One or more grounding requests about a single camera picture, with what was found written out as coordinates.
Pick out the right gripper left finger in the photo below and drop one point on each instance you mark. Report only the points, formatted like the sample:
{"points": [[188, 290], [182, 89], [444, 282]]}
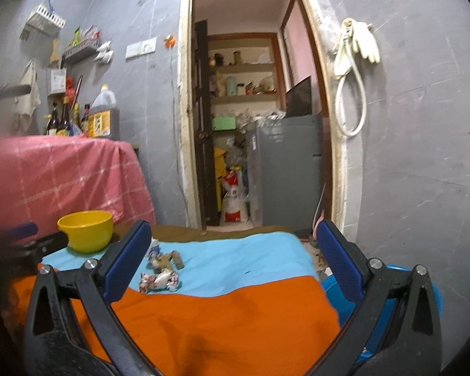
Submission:
{"points": [[54, 343]]}

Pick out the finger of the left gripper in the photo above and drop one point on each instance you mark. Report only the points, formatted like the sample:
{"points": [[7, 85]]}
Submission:
{"points": [[19, 232], [40, 247]]}

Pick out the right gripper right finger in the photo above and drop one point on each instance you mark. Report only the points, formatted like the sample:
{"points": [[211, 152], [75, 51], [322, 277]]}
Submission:
{"points": [[339, 258]]}

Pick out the colourful wrapper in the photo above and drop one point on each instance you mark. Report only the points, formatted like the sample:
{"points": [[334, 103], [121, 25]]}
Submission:
{"points": [[165, 280]]}

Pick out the silver foil wrapper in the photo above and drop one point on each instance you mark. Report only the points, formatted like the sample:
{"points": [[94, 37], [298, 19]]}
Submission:
{"points": [[154, 248]]}

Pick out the pink plaid cloth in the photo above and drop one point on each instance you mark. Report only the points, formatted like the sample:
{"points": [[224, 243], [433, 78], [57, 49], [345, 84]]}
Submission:
{"points": [[43, 178]]}

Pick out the yellow plastic bowl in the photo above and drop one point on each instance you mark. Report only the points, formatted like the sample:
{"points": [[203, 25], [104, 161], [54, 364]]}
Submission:
{"points": [[88, 231]]}

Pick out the blue plastic basin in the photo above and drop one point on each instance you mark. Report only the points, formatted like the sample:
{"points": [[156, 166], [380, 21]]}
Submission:
{"points": [[380, 313]]}

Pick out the dark sauce bottles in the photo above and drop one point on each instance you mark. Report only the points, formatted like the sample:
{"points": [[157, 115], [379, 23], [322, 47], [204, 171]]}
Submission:
{"points": [[61, 122]]}

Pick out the white hanging towel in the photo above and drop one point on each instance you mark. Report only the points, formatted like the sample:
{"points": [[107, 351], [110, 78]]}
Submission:
{"points": [[25, 105]]}

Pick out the striped blue orange brown cloth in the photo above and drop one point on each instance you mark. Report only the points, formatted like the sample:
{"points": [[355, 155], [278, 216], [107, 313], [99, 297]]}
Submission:
{"points": [[245, 306]]}

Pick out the large oil jug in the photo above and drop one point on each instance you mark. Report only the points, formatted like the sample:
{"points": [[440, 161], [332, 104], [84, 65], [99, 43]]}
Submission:
{"points": [[103, 121]]}

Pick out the red white sack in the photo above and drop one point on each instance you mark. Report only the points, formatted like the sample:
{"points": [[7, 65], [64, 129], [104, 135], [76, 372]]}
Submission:
{"points": [[234, 203]]}

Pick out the dark wooden door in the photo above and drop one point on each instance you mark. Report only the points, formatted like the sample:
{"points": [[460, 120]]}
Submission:
{"points": [[202, 121]]}

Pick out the grey refrigerator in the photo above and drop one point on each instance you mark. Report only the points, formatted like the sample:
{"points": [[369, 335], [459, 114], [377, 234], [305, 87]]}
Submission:
{"points": [[284, 159]]}

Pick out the green box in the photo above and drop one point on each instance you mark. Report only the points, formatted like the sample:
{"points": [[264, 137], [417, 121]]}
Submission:
{"points": [[224, 123]]}

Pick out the black monitor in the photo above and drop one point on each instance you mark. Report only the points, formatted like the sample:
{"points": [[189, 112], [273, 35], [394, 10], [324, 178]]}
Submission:
{"points": [[299, 99]]}

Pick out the wooden shelf unit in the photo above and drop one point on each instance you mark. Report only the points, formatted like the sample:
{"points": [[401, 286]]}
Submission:
{"points": [[247, 74]]}

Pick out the wall wire rack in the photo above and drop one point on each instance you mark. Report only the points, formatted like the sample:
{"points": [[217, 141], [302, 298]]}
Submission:
{"points": [[44, 19]]}

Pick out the white wall switches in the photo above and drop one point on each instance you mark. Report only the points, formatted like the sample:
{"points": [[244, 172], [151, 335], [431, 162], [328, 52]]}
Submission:
{"points": [[145, 47]]}

